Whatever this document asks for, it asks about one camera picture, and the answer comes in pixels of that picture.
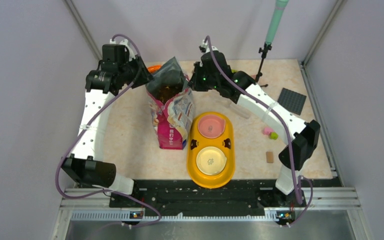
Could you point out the pink toy brick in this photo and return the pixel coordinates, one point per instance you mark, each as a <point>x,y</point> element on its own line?
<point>267,130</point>

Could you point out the clear plastic scoop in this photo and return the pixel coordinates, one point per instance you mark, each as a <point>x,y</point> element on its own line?
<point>239,110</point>

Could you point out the pink pet food bag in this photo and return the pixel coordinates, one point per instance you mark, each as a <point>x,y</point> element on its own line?
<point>173,120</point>

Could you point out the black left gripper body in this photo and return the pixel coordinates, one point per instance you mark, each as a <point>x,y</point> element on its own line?
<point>129,68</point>

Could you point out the cream food bowl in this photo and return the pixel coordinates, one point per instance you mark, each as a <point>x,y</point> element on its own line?
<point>211,161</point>

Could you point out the mint green pole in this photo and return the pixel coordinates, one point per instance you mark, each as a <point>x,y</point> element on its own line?
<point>280,6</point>

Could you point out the brown wooden block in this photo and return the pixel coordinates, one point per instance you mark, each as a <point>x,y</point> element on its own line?
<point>269,157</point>

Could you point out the dark grey building baseplate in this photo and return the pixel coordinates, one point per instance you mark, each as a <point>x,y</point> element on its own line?
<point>292,101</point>

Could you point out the green toy cube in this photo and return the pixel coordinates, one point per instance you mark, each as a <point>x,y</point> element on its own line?
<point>273,136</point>

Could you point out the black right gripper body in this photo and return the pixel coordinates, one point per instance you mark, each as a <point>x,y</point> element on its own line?
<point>201,81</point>

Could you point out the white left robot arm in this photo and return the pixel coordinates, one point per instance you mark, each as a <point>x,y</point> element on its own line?
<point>84,162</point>

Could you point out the black tripod stand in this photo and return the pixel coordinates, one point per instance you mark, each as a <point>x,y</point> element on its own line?
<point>263,51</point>

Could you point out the pink food bowl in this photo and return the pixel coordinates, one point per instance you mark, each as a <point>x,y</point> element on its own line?
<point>211,126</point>

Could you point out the yellow double pet feeder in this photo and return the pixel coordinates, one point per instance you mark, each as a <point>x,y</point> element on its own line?
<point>197,142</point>

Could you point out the brown pet food kibble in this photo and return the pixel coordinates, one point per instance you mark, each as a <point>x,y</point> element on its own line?
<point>165,93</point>

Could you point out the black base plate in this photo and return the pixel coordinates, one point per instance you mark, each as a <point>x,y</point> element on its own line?
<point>238,198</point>

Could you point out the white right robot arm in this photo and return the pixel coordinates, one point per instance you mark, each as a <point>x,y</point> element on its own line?
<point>300,136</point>

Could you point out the aluminium frame rail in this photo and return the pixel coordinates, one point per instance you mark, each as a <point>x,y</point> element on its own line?
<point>85,204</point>

